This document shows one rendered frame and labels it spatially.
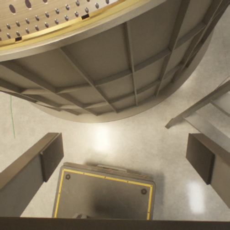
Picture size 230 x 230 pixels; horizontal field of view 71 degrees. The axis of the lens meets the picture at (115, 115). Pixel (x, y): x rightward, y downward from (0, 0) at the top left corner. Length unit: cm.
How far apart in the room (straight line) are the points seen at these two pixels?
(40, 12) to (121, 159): 128
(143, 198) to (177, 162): 48
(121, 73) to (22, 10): 45
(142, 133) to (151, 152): 18
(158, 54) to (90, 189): 97
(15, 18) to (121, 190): 108
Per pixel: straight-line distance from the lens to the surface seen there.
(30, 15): 45
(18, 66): 65
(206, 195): 163
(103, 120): 150
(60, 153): 16
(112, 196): 124
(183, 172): 155
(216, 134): 128
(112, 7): 42
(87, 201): 129
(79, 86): 79
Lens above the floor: 148
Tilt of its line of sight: 77 degrees down
